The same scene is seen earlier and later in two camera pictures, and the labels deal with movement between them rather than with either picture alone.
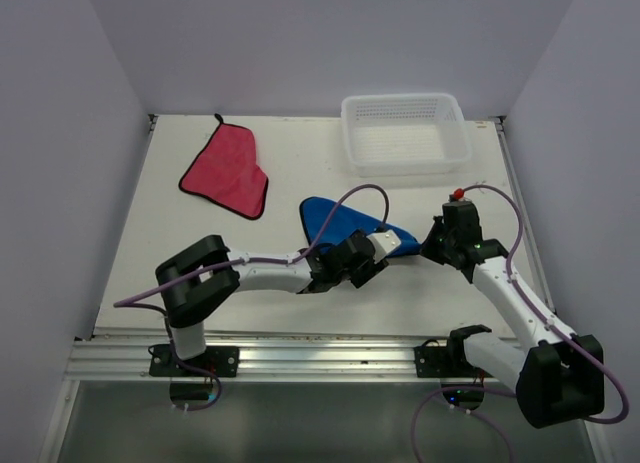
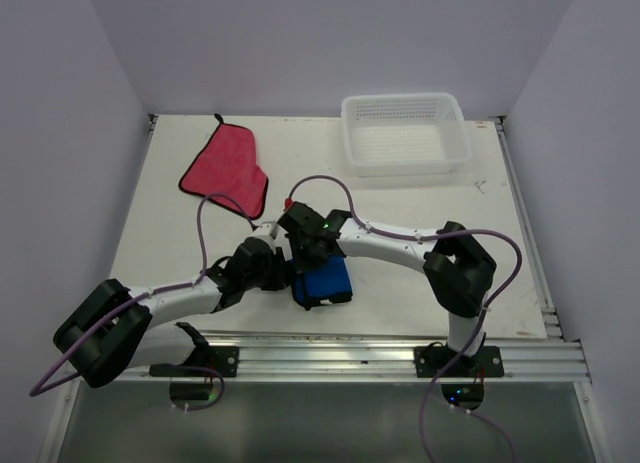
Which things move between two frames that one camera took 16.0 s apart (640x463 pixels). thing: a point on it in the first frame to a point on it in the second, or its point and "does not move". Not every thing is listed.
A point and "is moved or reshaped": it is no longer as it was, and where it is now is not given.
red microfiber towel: [225, 171] does not move
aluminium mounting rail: [271, 354] does not move
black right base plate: [432, 361] does not move
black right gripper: [427, 248] to [303, 264]
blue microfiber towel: [346, 221] is moved or reshaped
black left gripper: [368, 271] to [281, 276]
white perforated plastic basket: [405, 134] does not move
